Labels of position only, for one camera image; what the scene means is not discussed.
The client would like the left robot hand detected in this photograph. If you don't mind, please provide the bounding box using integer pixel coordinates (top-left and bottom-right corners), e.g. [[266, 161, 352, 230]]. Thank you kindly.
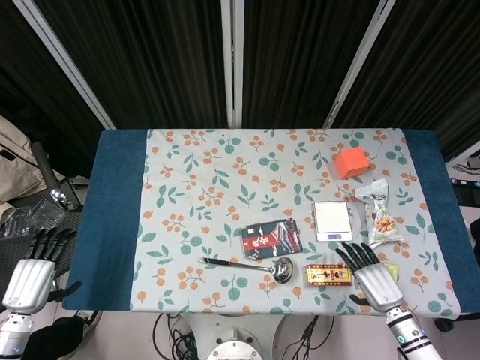
[[1, 227, 82, 314]]

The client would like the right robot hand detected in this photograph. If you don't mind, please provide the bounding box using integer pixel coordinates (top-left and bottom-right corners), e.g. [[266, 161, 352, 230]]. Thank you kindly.
[[334, 241, 404, 313]]

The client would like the small red-gold box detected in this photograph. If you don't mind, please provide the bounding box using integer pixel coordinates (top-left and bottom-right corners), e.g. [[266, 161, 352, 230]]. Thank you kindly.
[[303, 262, 356, 290]]

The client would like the silver digital kitchen scale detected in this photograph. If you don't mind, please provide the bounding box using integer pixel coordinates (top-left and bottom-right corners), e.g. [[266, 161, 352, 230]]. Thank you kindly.
[[313, 201, 354, 242]]

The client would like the small yellow-green packet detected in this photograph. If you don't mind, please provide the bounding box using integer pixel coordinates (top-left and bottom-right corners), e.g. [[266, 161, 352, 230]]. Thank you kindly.
[[382, 262, 401, 282]]

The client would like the clear plastic clamshell container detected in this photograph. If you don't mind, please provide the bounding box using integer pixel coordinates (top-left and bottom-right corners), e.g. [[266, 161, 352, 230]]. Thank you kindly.
[[0, 198, 67, 241]]

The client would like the white nut snack bag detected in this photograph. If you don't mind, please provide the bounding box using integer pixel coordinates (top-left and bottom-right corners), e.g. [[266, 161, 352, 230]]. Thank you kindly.
[[354, 178, 407, 248]]

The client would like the black shoe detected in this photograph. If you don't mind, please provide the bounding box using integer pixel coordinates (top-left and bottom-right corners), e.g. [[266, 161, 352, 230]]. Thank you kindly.
[[21, 310, 103, 360]]

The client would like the chrome chair base part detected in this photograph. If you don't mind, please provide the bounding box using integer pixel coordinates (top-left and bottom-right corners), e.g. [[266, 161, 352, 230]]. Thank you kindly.
[[49, 188, 78, 212]]

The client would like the black foam cylinder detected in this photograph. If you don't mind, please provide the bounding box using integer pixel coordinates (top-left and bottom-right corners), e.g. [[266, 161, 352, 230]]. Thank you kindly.
[[31, 141, 62, 191]]

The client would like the beige jacket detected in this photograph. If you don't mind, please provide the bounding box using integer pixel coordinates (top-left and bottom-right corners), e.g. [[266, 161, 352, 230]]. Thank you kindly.
[[0, 114, 53, 211]]

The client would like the navy red flat packet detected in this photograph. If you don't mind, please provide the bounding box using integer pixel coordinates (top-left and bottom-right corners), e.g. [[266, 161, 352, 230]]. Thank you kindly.
[[239, 219, 303, 260]]

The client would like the blue table cover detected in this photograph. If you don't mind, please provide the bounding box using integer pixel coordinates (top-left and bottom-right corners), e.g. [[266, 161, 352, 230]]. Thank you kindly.
[[61, 128, 480, 314]]

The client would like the orange cube box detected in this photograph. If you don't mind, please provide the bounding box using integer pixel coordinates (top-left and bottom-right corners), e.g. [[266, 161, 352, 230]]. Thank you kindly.
[[333, 146, 371, 181]]

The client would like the floral print tablecloth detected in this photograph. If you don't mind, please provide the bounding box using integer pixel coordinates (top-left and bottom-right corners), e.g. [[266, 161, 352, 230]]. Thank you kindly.
[[129, 128, 465, 320]]

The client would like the black pleated curtain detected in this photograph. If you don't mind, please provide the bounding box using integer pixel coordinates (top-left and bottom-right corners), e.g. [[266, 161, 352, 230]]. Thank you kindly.
[[0, 0, 480, 162]]

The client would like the steel ladle black handle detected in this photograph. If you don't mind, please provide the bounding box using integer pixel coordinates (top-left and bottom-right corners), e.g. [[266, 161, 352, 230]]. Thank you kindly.
[[198, 256, 295, 284]]

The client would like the white equipment with cables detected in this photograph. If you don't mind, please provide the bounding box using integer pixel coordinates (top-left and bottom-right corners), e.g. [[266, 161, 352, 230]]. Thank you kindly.
[[445, 148, 480, 207]]

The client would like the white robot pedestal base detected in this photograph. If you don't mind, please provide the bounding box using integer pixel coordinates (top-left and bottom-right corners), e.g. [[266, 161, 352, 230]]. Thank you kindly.
[[175, 313, 301, 360]]

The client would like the black cable bundle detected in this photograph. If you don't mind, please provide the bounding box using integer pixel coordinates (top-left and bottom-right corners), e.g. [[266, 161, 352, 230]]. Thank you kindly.
[[151, 312, 198, 360]]

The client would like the white frame post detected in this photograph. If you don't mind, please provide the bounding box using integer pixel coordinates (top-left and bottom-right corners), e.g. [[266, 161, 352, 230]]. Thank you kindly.
[[16, 0, 116, 131], [324, 0, 399, 128], [220, 0, 246, 128]]

